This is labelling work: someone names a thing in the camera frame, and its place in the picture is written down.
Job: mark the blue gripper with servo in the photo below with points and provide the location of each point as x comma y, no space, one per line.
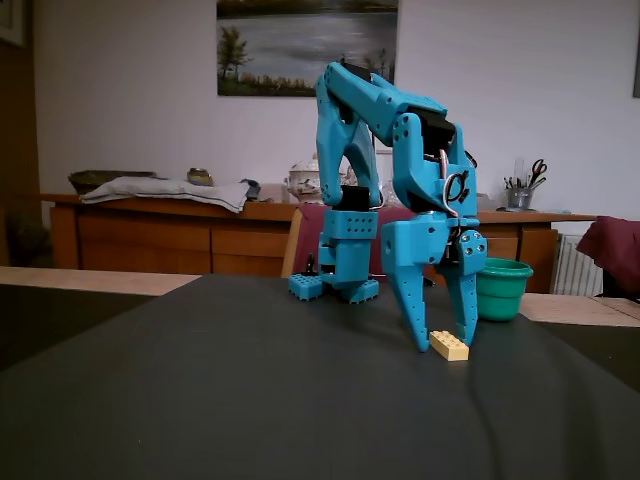
411,241

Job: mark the cream lego brick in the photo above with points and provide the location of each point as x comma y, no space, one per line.
450,346

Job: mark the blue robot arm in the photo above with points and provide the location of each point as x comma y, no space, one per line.
360,95

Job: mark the green plastic cup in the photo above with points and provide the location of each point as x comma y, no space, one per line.
502,295

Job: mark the metal pen holder cup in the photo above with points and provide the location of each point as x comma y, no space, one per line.
520,199

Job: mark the white radiator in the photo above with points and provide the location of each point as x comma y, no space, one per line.
580,270

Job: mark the burgundy chair behind robot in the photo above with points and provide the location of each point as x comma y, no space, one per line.
310,235

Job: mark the white decorated tureen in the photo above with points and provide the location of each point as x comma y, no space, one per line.
302,182

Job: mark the dark grey mat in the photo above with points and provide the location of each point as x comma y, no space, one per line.
250,400

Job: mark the small ceramic jar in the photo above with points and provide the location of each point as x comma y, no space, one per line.
200,176

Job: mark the folded grey cloth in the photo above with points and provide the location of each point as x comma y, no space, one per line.
165,190

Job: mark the wooden sideboard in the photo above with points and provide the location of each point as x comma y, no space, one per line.
150,240

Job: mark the lake landscape painting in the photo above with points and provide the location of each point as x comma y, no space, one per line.
270,45

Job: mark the dark shallow bowl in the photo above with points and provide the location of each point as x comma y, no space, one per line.
95,177

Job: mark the white picture frame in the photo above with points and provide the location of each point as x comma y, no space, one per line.
383,150

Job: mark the burgundy chair with dark frame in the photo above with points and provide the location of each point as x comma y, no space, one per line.
615,250

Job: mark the narrow dark wall frame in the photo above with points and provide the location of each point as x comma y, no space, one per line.
637,50

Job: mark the dark framed wall picture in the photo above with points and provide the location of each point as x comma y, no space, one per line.
10,20

